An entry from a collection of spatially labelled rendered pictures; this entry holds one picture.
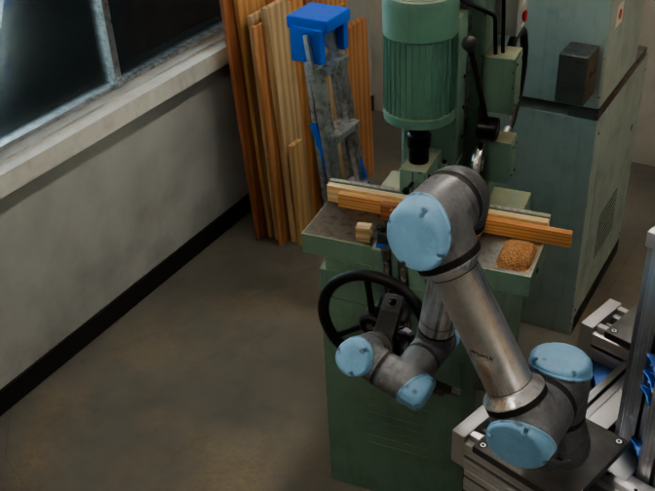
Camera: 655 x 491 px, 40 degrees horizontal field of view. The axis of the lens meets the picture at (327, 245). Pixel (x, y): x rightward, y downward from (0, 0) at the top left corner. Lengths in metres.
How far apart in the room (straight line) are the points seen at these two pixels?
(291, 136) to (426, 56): 1.75
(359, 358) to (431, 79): 0.72
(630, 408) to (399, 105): 0.85
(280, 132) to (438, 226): 2.33
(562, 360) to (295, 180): 2.23
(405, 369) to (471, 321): 0.26
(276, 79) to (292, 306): 0.90
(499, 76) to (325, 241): 0.61
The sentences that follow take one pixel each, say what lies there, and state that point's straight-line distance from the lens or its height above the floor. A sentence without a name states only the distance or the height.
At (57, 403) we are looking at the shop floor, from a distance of 3.37.
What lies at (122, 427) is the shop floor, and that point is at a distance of 3.21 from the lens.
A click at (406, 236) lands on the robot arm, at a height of 1.35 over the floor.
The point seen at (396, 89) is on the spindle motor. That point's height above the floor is 1.30.
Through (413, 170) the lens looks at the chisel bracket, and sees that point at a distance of 2.29.
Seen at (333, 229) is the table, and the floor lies 0.90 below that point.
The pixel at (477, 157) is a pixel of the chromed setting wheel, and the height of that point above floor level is 1.06.
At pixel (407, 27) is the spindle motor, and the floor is 1.45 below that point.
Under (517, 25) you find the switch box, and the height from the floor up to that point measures 1.35.
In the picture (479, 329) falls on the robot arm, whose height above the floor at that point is 1.19.
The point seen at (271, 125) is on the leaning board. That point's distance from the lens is 3.73.
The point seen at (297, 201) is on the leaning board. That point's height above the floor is 0.23.
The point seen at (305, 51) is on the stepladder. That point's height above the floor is 1.06.
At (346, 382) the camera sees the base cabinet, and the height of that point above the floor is 0.42.
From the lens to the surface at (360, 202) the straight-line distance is 2.44.
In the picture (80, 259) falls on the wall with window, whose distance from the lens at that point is 3.44.
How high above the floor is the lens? 2.16
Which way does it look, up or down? 33 degrees down
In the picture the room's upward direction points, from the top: 3 degrees counter-clockwise
